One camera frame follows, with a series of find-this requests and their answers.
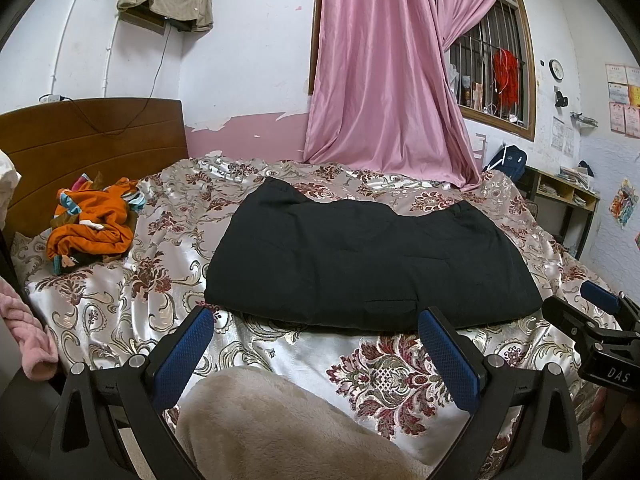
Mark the stack of books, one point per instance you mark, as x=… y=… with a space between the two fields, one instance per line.
x=575 y=172

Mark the white wall paper sheets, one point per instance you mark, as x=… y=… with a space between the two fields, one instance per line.
x=562 y=135

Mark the round wall clock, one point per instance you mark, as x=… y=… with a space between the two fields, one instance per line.
x=556 y=69

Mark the pink curtain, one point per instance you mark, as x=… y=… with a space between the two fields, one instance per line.
x=380 y=85

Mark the white pillow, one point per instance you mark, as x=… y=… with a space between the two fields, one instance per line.
x=7 y=172

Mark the wooden headboard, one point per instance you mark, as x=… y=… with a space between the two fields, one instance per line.
x=100 y=160

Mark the dark blue backpack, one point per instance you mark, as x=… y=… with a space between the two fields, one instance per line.
x=512 y=160

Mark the person's right hand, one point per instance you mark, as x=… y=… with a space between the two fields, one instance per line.
x=600 y=417

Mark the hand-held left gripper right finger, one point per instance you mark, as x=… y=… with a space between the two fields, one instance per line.
x=450 y=360

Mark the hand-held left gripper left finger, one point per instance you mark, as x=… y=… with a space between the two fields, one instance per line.
x=182 y=355

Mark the small wall rack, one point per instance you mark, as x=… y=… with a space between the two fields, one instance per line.
x=584 y=120

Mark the wooden desk shelf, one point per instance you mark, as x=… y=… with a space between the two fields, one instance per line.
x=565 y=187

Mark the white power strip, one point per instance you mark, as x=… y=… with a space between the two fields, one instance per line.
x=52 y=98

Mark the orange clothes pile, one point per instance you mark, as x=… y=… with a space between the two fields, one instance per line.
x=95 y=220

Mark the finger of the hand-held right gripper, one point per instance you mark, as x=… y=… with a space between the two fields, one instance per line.
x=600 y=295
x=570 y=317

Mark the black jacket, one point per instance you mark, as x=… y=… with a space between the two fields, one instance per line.
x=360 y=260

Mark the barred wooden window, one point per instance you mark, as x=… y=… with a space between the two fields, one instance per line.
x=529 y=85

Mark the pink fluffy garment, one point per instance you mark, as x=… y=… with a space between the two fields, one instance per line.
x=30 y=345

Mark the floral satin bedspread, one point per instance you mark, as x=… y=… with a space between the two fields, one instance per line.
x=125 y=285

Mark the colourful wall poster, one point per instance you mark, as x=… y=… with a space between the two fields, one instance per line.
x=621 y=202

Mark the wall certificates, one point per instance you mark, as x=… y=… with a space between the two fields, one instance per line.
x=622 y=105

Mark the black wall-mounted item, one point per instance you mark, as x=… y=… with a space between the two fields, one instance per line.
x=561 y=98

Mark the beige fleece blanket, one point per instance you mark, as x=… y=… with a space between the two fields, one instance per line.
x=260 y=425

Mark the red hanging garment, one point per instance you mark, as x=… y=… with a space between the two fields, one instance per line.
x=506 y=75

